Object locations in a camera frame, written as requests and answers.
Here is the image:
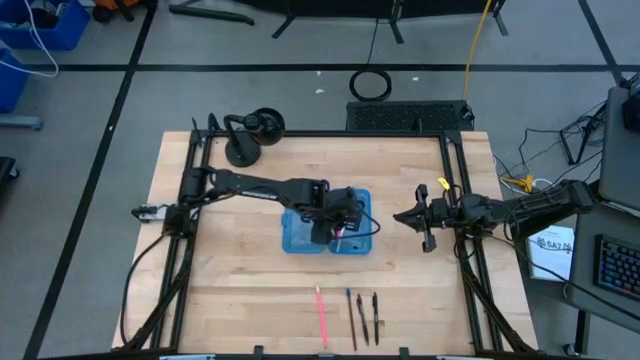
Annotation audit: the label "black computer keyboard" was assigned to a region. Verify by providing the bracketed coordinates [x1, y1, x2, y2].
[593, 233, 640, 302]

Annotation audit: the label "blue plastic supply box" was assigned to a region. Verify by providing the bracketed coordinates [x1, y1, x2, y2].
[280, 187, 374, 256]

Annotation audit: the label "black desk lamp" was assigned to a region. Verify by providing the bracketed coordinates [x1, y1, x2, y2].
[222, 107, 287, 169]

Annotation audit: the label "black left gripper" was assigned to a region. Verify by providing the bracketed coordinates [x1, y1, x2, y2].
[299, 186, 363, 246]

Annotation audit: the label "black perforated case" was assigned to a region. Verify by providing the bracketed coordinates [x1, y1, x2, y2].
[345, 99, 476, 134]

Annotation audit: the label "white printed paper sheet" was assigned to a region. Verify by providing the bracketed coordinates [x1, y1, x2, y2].
[526, 224, 576, 283]

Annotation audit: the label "grey stand foot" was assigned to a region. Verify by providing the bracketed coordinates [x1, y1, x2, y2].
[0, 114, 45, 132]

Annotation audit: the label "black desk device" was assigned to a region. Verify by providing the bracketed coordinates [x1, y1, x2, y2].
[621, 74, 640, 134]

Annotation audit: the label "pink pencil yellow tip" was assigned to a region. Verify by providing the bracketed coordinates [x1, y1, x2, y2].
[314, 284, 328, 349]

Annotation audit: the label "blue plastic storage bin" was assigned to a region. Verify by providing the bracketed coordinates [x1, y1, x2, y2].
[0, 0, 92, 52]
[0, 47, 31, 114]

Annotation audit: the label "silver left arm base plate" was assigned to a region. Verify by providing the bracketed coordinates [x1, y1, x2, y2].
[131, 202, 174, 224]

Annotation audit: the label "black floor bar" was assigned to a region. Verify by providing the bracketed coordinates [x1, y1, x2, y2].
[168, 3, 256, 27]

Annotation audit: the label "white cable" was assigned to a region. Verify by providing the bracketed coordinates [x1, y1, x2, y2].
[0, 0, 61, 79]

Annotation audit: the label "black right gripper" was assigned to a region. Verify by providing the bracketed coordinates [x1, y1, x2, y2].
[393, 183, 482, 254]

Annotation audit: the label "grey desk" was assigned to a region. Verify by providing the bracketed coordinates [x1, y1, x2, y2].
[564, 85, 640, 321]

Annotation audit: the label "black caster foot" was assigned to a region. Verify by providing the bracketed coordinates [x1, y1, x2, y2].
[0, 155, 21, 184]

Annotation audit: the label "coiled black cable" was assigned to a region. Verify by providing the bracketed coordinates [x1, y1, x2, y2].
[348, 17, 394, 103]

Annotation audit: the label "yellow cable connectors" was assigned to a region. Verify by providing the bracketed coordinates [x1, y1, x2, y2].
[500, 174, 536, 195]

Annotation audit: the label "brown pencil blue cap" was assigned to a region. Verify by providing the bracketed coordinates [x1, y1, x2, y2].
[345, 287, 359, 352]

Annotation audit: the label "black ballpoint pen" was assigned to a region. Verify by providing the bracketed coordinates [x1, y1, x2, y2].
[371, 291, 381, 347]
[355, 293, 371, 347]

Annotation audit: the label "orange and black object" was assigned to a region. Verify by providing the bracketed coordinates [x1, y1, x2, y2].
[91, 0, 154, 24]

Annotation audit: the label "black wire stand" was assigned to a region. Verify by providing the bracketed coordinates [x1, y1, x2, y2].
[559, 114, 604, 167]

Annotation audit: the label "yellow hanging cable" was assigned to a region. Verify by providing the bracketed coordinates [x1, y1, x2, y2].
[460, 0, 494, 101]

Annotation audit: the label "thick black power cable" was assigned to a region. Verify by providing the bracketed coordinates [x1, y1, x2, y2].
[118, 232, 169, 347]

